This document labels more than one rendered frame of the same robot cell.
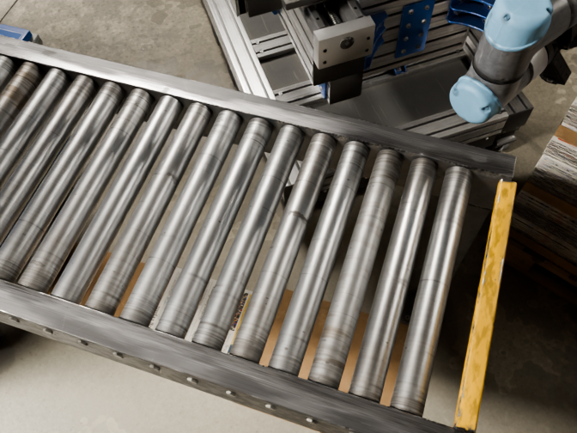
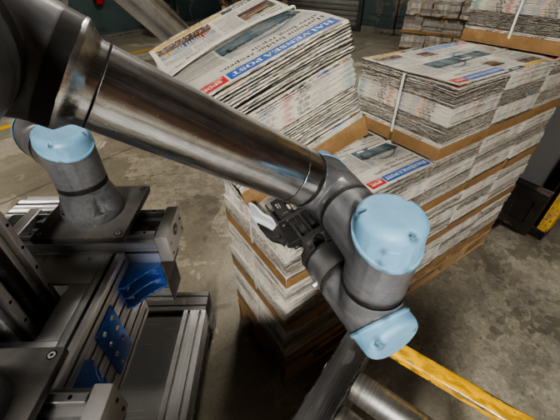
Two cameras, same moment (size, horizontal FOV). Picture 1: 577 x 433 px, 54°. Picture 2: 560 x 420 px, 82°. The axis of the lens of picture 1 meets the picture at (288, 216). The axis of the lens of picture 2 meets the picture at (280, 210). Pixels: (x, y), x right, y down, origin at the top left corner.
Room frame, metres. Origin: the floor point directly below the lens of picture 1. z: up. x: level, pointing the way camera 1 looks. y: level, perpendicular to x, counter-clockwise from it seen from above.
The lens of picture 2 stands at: (0.61, -0.06, 1.35)
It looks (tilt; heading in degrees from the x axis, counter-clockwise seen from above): 39 degrees down; 284
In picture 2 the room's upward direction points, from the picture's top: straight up
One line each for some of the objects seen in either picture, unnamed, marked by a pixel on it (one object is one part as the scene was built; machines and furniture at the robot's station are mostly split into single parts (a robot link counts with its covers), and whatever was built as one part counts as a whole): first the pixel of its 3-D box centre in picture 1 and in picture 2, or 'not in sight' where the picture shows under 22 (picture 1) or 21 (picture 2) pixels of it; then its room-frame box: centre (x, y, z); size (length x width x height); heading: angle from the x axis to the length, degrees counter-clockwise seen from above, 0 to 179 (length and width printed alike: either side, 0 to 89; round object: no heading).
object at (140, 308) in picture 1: (186, 210); not in sight; (0.51, 0.18, 0.77); 0.47 x 0.05 x 0.05; 157
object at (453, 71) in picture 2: not in sight; (432, 64); (0.39, -1.28, 1.06); 0.37 x 0.29 x 0.01; 138
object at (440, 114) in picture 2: not in sight; (422, 100); (0.39, -1.27, 0.95); 0.38 x 0.29 x 0.23; 138
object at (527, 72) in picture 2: not in sight; (470, 85); (0.19, -1.49, 0.95); 0.38 x 0.29 x 0.23; 137
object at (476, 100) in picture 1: (489, 85); (367, 306); (0.56, -0.32, 1.00); 0.11 x 0.08 x 0.09; 129
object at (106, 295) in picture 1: (154, 202); not in sight; (0.54, 0.24, 0.77); 0.47 x 0.05 x 0.05; 157
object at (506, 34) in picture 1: (519, 30); (373, 241); (0.57, -0.34, 1.10); 0.11 x 0.08 x 0.11; 124
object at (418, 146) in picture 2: not in sight; (417, 123); (0.39, -1.27, 0.86); 0.38 x 0.29 x 0.04; 138
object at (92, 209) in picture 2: not in sight; (88, 194); (1.25, -0.59, 0.87); 0.15 x 0.15 x 0.10
